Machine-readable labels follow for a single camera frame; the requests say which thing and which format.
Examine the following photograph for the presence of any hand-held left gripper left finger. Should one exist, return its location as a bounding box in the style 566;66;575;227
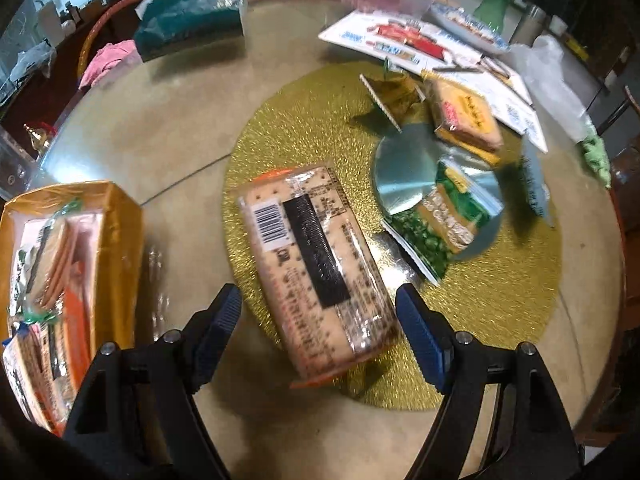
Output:
62;284;243;480

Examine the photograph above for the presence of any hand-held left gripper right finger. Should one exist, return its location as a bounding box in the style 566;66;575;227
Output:
395;284;583;480

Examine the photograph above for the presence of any large cracker packet black label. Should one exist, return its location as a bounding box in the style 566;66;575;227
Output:
235;160;403;391

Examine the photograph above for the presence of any yellow cardboard box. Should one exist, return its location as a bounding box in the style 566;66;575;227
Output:
0;180;146;436

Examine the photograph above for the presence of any orange snack packet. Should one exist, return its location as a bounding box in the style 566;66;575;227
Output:
60;212;103;391

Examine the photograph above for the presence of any round sandwich biscuit packet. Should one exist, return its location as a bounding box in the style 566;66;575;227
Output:
20;202;83;311

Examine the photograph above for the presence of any cracker packet with orange ends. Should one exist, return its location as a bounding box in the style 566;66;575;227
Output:
2;320;76;433

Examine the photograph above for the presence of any green pea snack packet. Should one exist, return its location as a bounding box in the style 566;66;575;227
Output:
382;157;505;286

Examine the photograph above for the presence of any silver round disc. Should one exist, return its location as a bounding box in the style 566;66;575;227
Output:
374;122;503;261

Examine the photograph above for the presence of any blue-grey snack packet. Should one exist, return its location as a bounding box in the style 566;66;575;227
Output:
520;135;556;228

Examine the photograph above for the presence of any gold round table mat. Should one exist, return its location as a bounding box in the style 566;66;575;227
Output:
221;60;563;411

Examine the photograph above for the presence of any orange sandwich cracker packet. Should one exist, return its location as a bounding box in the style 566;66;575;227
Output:
422;71;506;166

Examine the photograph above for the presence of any green cloth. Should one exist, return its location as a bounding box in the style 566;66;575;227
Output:
580;135;613;188

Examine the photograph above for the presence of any white plastic bag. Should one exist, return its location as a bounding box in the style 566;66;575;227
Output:
510;35;593;143

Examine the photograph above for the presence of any pink cloth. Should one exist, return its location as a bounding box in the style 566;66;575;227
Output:
79;40;138;90

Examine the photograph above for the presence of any patterned plate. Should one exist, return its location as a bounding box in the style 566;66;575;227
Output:
430;1;512;56

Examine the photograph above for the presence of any teal tissue pack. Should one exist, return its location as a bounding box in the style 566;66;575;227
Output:
132;0;249;63

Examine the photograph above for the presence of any red round chair back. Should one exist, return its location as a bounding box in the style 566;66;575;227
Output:
77;0;156;81

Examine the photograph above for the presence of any steel cup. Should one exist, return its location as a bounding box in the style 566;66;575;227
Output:
510;4;548;46

